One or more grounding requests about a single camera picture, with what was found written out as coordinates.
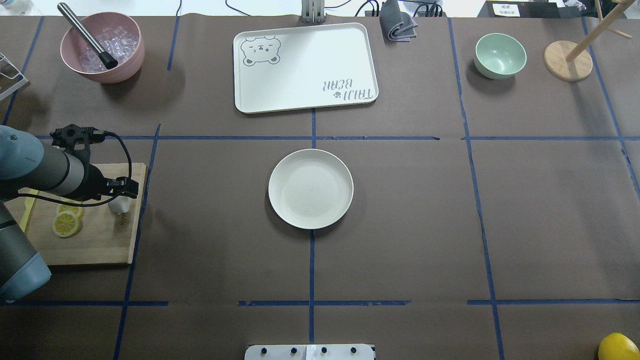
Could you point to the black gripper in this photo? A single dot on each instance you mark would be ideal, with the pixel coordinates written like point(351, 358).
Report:
point(95, 179)

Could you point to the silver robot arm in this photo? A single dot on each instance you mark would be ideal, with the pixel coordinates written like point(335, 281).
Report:
point(61, 174)

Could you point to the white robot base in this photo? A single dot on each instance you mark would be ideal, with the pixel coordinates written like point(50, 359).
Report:
point(335, 351)

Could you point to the white bear tray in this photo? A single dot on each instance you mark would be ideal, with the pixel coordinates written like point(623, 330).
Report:
point(306, 67)

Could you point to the lemon slice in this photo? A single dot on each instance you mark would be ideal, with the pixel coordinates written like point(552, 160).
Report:
point(74, 208)
point(66, 224)

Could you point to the yellow plastic knife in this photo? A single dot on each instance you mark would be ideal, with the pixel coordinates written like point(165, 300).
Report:
point(28, 207)

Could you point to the metal muddler stick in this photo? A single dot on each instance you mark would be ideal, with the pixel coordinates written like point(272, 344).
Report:
point(103, 55)

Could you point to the bamboo cutting board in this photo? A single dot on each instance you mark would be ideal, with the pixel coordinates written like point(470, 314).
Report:
point(105, 237)

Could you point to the pink bowl with ice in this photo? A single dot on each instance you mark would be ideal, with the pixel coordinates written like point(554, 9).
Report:
point(108, 48)

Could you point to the white round plate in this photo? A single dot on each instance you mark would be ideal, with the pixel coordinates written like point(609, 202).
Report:
point(311, 189)

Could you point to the folded grey cloth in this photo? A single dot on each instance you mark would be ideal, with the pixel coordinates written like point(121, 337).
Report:
point(397, 26)

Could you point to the green bowl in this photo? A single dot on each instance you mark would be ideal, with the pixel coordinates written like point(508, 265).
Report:
point(499, 56)

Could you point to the wooden mug tree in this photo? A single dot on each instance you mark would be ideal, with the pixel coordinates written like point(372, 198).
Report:
point(571, 62)

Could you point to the white wire cup rack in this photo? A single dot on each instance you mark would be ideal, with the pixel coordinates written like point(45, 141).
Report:
point(11, 78)

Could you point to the aluminium frame post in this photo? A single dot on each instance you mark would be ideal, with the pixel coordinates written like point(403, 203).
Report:
point(313, 12)

